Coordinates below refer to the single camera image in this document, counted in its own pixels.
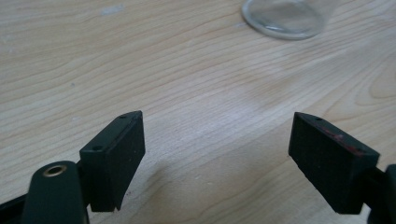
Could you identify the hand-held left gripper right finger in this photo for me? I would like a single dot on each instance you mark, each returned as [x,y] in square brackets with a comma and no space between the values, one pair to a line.
[330,168]

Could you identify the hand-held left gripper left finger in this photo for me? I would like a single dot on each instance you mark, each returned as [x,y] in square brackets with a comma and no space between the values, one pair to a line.
[115,161]

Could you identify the glass jar with hinged lid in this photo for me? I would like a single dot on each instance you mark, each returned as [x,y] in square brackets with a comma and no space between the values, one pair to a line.
[280,18]

